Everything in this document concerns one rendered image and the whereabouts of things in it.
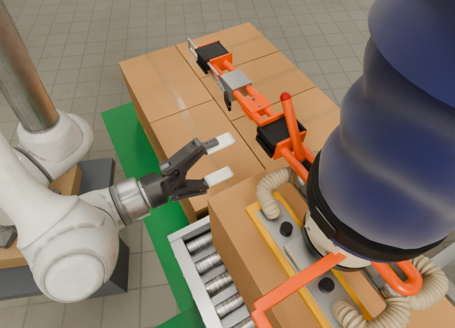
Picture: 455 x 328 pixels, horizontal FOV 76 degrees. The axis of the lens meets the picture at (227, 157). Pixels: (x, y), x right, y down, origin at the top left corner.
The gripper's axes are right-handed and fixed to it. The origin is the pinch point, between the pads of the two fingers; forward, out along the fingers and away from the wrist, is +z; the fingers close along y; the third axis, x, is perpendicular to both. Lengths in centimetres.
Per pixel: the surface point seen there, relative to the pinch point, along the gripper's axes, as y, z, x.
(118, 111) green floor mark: 121, -14, -155
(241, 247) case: 24.2, -2.9, 13.7
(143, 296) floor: 120, -44, -13
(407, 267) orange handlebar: -2.3, 16.0, 37.9
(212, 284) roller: 64, -12, 11
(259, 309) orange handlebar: -2.2, -11.0, 30.7
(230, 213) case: 24.3, -0.7, 3.7
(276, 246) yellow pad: 10.0, 1.3, 21.0
